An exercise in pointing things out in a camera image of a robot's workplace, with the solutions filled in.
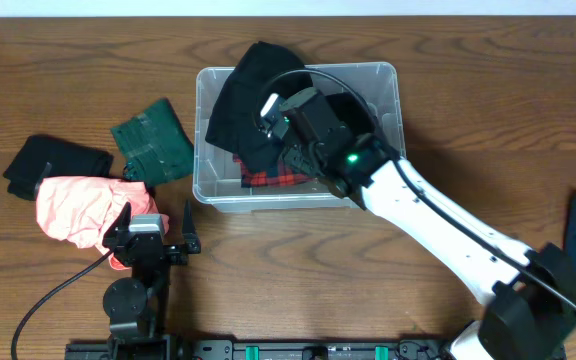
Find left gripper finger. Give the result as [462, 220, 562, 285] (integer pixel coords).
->
[103, 202, 132, 240]
[182, 200, 197, 245]

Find salmon pink cloth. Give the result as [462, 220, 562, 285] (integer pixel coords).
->
[36, 176, 159, 254]

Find red black plaid cloth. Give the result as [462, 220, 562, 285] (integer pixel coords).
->
[232, 155, 312, 188]

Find black garment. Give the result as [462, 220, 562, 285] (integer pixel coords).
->
[205, 41, 374, 173]

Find dark green cloth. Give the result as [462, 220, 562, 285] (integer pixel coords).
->
[111, 98, 194, 187]

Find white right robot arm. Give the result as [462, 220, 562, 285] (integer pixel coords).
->
[258, 87, 576, 359]

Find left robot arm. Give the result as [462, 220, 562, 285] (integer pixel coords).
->
[102, 203, 201, 360]

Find clear plastic storage bin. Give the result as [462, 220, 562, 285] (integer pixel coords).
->
[192, 62, 406, 213]

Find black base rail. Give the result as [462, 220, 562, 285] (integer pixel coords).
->
[64, 335, 452, 360]

